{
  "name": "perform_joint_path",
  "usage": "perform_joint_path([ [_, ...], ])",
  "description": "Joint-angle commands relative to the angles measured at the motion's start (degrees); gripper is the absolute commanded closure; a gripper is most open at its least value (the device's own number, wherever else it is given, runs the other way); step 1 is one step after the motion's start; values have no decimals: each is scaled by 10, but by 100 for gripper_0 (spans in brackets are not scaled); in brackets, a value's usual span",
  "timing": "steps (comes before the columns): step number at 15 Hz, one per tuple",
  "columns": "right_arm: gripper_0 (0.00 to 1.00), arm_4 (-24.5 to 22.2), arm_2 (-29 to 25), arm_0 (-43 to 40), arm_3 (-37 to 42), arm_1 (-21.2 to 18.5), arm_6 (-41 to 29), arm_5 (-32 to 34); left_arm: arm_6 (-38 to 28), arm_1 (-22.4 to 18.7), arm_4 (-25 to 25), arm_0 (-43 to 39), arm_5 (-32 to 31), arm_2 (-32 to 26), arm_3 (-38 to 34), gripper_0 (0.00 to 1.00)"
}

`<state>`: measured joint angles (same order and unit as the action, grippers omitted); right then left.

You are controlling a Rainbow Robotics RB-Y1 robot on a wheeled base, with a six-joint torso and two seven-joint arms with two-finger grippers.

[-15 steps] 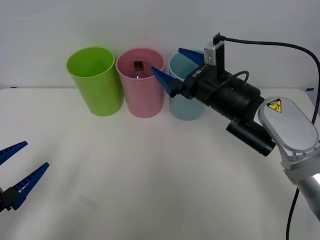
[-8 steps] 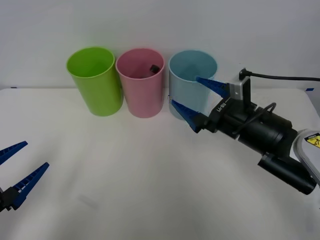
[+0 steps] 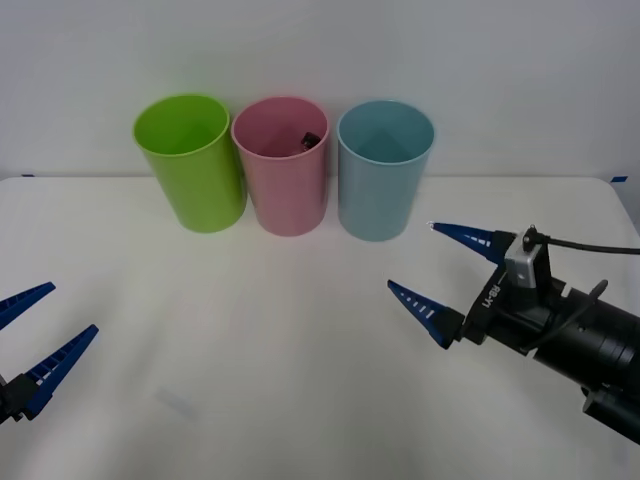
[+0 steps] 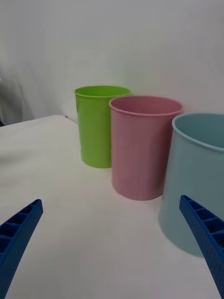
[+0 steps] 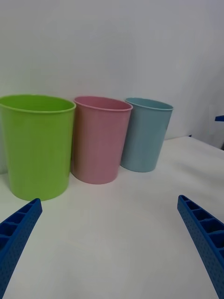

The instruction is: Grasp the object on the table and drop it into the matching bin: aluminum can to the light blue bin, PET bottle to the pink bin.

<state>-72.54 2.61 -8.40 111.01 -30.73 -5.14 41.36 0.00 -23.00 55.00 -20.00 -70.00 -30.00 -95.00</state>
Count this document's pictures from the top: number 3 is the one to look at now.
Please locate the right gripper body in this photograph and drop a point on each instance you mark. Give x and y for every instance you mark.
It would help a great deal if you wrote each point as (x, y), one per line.
(505, 315)

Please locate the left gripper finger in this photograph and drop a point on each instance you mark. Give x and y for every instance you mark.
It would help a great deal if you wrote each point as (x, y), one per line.
(25, 302)
(55, 370)

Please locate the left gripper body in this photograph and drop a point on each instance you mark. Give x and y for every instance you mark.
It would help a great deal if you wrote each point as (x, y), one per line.
(5, 405)

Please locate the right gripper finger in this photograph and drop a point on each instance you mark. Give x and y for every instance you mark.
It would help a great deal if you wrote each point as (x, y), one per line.
(425, 312)
(475, 239)

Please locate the small dark drink plastic bottle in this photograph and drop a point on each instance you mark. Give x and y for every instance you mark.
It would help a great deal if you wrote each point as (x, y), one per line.
(310, 140)

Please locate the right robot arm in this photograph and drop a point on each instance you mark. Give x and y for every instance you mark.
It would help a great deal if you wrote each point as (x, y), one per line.
(600, 340)

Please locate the pale blue plastic bin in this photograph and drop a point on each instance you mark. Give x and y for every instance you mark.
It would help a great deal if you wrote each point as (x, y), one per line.
(375, 200)

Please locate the pink plastic bin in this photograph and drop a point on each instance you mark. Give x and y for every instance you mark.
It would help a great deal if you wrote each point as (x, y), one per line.
(290, 195)

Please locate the green plastic bin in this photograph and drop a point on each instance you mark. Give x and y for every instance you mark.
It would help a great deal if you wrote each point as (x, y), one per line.
(200, 185)

